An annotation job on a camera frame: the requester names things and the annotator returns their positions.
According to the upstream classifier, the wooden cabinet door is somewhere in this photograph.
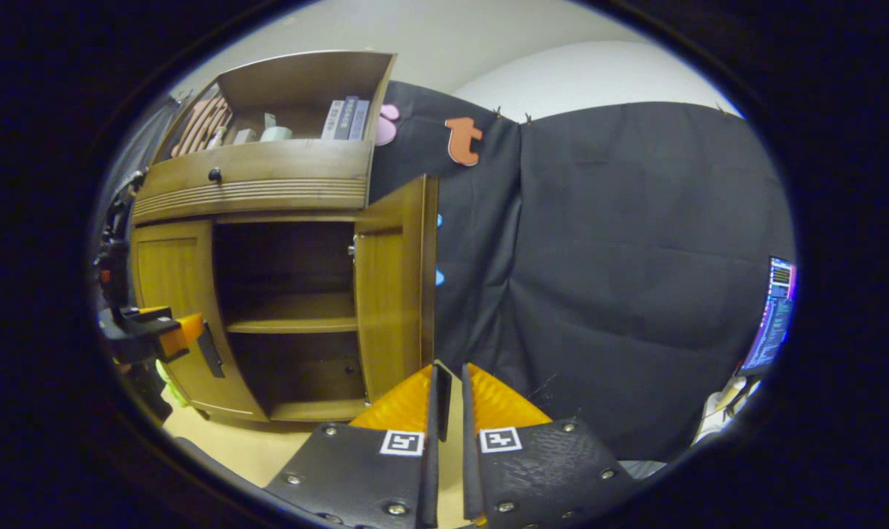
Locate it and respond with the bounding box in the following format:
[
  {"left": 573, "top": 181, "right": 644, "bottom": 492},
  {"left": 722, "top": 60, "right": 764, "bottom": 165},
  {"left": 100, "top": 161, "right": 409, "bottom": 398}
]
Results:
[
  {"left": 130, "top": 220, "right": 269, "bottom": 423},
  {"left": 353, "top": 174, "right": 439, "bottom": 406}
]

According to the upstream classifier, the white equipment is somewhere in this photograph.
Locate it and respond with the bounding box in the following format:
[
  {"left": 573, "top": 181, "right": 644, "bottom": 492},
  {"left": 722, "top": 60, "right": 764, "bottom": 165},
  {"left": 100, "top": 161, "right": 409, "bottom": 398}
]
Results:
[{"left": 694, "top": 373, "right": 757, "bottom": 445}]

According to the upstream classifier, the black backdrop cloth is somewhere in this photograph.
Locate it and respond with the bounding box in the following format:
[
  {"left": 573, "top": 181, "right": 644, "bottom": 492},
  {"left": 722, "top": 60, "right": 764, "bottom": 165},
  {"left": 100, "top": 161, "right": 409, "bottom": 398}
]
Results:
[{"left": 96, "top": 79, "right": 796, "bottom": 465}]

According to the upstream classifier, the dark blue book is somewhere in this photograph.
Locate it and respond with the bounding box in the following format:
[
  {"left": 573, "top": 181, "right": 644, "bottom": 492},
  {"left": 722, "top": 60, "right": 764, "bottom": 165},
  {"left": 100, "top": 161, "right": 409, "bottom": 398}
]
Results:
[{"left": 334, "top": 96, "right": 359, "bottom": 141}]

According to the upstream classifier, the computer monitor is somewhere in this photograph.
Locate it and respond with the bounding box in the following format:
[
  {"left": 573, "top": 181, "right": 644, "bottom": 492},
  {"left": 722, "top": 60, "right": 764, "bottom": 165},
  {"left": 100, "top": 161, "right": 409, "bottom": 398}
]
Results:
[{"left": 741, "top": 256, "right": 798, "bottom": 377}]

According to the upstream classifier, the wooden ribbed drawer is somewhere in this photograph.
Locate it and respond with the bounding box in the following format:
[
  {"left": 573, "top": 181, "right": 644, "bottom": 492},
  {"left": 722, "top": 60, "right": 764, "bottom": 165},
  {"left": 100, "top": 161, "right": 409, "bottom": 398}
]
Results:
[{"left": 132, "top": 140, "right": 375, "bottom": 225}]

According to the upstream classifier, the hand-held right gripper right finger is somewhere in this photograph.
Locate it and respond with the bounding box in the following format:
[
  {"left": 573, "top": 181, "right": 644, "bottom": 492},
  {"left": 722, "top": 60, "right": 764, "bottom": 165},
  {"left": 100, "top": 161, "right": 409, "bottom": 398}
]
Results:
[{"left": 461, "top": 362, "right": 640, "bottom": 529}]

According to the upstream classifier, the dark door handle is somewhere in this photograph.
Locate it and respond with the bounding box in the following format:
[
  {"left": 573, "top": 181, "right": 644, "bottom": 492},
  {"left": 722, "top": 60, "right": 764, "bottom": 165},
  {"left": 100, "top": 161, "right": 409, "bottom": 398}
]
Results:
[{"left": 197, "top": 322, "right": 226, "bottom": 379}]

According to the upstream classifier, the wooden double-door shoe cabinet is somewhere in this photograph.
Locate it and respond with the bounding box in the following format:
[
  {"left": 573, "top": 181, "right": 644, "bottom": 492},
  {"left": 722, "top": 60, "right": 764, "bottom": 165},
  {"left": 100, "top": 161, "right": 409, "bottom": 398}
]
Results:
[{"left": 129, "top": 50, "right": 439, "bottom": 425}]

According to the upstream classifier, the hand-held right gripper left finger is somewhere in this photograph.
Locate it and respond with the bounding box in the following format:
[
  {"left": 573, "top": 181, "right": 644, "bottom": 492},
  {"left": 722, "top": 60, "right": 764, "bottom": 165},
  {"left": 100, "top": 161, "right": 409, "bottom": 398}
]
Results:
[{"left": 264, "top": 364, "right": 453, "bottom": 529}]

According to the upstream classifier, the yellow-green object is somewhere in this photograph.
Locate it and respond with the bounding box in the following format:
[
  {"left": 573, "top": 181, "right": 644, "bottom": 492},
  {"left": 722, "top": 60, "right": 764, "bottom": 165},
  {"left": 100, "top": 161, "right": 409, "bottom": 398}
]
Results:
[{"left": 158, "top": 360, "right": 188, "bottom": 409}]

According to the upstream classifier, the wooden inner shelf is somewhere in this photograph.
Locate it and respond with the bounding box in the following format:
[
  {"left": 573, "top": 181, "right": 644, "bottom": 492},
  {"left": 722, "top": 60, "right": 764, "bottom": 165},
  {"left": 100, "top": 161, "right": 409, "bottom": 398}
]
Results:
[{"left": 226, "top": 292, "right": 359, "bottom": 335}]

